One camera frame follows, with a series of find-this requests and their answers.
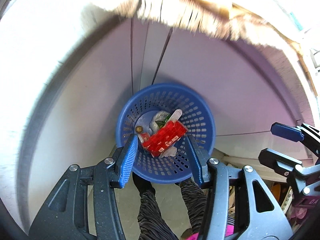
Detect white tissue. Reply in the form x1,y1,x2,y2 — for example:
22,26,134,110
159,146,177,159

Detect red white snack box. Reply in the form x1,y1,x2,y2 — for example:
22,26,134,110
142,121,188,157

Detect red white yogurt cup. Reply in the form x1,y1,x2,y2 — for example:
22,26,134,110
137,132,151,144

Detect green milk carton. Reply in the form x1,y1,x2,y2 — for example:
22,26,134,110
155,120,168,128

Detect blue plastic trash basket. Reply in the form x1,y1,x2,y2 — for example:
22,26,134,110
116,83,216,184

